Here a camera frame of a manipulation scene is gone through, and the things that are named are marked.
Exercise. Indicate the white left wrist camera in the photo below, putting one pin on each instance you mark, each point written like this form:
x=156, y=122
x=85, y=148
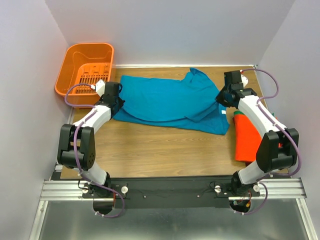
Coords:
x=99, y=87

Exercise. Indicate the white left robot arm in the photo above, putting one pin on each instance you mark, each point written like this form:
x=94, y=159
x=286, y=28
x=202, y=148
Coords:
x=77, y=147

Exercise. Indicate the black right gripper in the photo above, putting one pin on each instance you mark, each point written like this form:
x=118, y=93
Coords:
x=219, y=99

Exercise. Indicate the black mounting base plate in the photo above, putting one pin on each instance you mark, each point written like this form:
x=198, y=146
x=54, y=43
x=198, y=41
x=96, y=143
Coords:
x=169, y=192

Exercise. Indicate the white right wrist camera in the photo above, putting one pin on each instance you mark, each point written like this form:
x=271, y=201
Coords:
x=244, y=79

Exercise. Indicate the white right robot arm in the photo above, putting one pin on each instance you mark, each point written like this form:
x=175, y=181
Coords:
x=278, y=148

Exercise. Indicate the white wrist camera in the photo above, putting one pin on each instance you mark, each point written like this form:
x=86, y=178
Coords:
x=99, y=87
x=244, y=79

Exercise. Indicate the green folded t-shirt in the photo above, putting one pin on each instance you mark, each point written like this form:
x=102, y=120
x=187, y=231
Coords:
x=238, y=113

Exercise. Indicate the blue t-shirt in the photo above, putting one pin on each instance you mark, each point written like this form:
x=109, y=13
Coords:
x=189, y=103

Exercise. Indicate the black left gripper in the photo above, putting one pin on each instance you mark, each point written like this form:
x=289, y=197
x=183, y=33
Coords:
x=120, y=102

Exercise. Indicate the orange folded t-shirt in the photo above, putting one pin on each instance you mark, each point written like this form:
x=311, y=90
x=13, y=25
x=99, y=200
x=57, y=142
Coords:
x=247, y=139

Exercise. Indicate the orange plastic basket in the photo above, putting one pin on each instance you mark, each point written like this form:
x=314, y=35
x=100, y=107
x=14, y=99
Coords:
x=86, y=63

